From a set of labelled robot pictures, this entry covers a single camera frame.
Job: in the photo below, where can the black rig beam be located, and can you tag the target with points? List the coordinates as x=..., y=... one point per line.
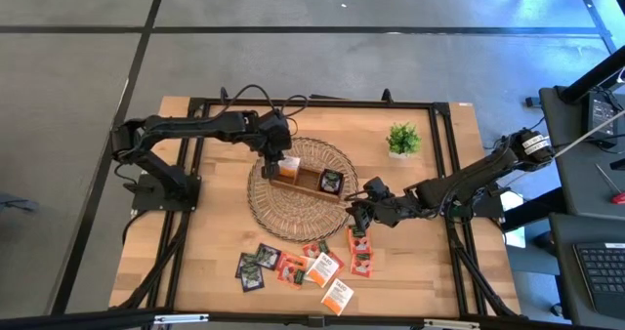
x=73, y=318

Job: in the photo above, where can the silver beam bracket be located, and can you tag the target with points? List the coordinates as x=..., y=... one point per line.
x=451, y=324
x=180, y=318

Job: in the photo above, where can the grey side desk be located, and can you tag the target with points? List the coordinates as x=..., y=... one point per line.
x=571, y=174

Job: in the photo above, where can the white thin rod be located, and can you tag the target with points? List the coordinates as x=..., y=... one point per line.
x=586, y=136

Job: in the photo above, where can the white orange Tazo tea packet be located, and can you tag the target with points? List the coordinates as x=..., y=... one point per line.
x=322, y=270
x=308, y=265
x=337, y=297
x=290, y=166

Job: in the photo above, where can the grey floor object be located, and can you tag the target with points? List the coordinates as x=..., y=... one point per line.
x=14, y=203

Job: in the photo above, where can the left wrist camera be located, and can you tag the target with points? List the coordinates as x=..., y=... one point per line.
x=279, y=124

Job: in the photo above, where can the black aluminium table frame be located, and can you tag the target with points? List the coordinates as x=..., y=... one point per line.
x=317, y=103

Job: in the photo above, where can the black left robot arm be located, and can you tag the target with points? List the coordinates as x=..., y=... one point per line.
x=195, y=125

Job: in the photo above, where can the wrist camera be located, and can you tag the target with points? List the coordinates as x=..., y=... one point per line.
x=377, y=187
x=279, y=124

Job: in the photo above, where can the black keyboard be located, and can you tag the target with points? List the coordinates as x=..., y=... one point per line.
x=603, y=276

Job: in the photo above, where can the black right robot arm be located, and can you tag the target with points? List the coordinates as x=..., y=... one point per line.
x=464, y=186

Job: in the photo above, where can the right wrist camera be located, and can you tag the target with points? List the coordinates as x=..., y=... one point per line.
x=377, y=187

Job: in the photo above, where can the dark keyboard desk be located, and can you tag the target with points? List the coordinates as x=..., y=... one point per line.
x=561, y=271

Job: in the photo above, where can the black frame clamp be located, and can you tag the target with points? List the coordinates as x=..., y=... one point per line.
x=387, y=96
x=224, y=95

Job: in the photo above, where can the brown wooden tea box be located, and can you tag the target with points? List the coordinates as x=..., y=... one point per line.
x=307, y=181

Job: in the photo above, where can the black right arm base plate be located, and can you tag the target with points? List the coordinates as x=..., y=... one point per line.
x=493, y=205

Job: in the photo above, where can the black diagonal beam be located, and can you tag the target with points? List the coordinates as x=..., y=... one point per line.
x=595, y=76

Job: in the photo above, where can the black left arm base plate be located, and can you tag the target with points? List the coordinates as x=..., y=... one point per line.
x=146, y=198

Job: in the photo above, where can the black power adapter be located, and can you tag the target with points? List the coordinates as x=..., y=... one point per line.
x=601, y=115

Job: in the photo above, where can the green plant in white pot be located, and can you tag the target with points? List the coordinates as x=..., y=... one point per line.
x=404, y=138

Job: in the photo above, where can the round woven placemat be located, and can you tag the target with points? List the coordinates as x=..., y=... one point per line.
x=293, y=218

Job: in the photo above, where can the dark purple tea packet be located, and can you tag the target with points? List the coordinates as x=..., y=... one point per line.
x=252, y=278
x=268, y=257
x=244, y=264
x=332, y=182

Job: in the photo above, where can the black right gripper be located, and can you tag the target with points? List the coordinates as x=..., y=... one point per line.
x=386, y=208

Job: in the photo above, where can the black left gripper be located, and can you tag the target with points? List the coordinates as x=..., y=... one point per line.
x=276, y=139

